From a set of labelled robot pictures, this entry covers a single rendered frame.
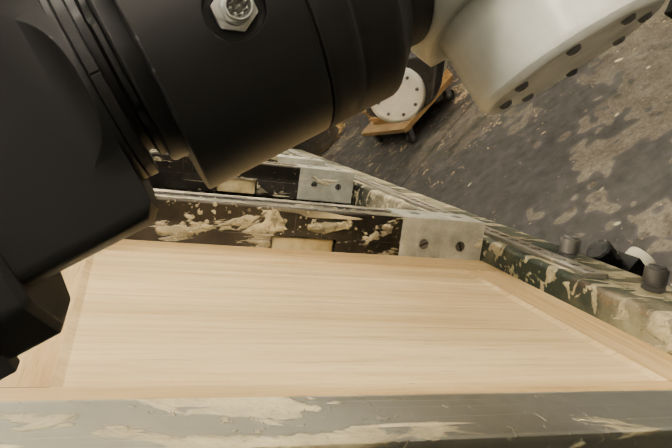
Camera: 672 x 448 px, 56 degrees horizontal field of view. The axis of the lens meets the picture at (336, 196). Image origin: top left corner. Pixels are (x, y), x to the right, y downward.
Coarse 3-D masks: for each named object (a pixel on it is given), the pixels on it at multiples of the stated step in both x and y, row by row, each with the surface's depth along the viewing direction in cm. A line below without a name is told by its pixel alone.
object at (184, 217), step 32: (160, 192) 77; (192, 192) 79; (160, 224) 73; (192, 224) 74; (224, 224) 76; (256, 224) 77; (288, 224) 78; (320, 224) 79; (352, 224) 81; (384, 224) 82; (416, 224) 83; (448, 224) 85; (480, 224) 86; (416, 256) 84; (448, 256) 86
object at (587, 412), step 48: (0, 432) 27; (48, 432) 27; (96, 432) 28; (144, 432) 28; (192, 432) 29; (240, 432) 29; (288, 432) 30; (336, 432) 31; (384, 432) 31; (432, 432) 32; (480, 432) 32; (528, 432) 33; (576, 432) 34; (624, 432) 35
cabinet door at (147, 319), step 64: (128, 256) 66; (192, 256) 69; (256, 256) 72; (320, 256) 77; (384, 256) 82; (128, 320) 48; (192, 320) 50; (256, 320) 52; (320, 320) 54; (384, 320) 56; (448, 320) 59; (512, 320) 62; (576, 320) 64; (0, 384) 35; (64, 384) 37; (128, 384) 38; (192, 384) 39; (256, 384) 40; (320, 384) 41; (384, 384) 42; (448, 384) 43; (512, 384) 45; (576, 384) 46; (640, 384) 48
